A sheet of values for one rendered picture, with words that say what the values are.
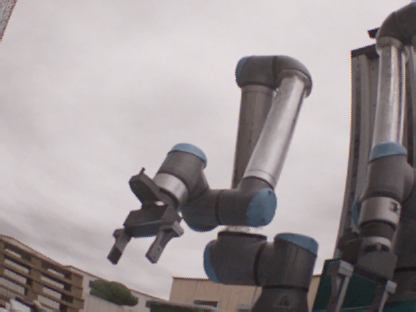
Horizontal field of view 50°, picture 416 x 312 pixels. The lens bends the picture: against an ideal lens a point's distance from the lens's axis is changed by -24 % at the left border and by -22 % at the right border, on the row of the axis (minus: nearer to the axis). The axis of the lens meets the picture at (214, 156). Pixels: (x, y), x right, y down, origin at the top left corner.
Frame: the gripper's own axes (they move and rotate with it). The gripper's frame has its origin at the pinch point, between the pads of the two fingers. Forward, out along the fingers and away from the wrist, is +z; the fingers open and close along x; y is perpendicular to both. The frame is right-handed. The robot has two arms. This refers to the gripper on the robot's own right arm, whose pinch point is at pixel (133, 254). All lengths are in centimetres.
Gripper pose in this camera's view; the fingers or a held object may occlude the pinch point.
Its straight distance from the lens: 116.1
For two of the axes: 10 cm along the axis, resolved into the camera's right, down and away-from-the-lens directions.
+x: -7.8, 2.1, 5.9
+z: -3.5, 6.4, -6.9
